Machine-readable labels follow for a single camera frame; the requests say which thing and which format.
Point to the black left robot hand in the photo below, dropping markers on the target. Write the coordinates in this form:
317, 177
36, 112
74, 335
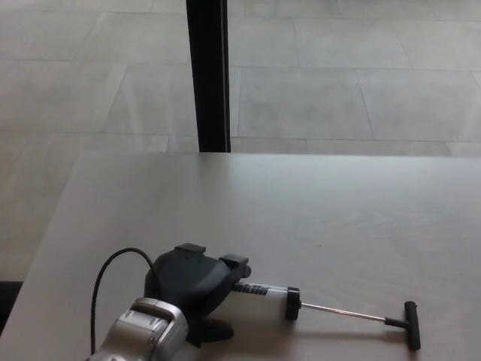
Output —
188, 282

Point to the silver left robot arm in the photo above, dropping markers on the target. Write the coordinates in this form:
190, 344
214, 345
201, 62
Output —
150, 331

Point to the white Franklin air pump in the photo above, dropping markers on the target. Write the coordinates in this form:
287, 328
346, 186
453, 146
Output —
279, 297

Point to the black vertical post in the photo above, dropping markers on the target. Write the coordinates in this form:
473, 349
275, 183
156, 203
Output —
208, 75

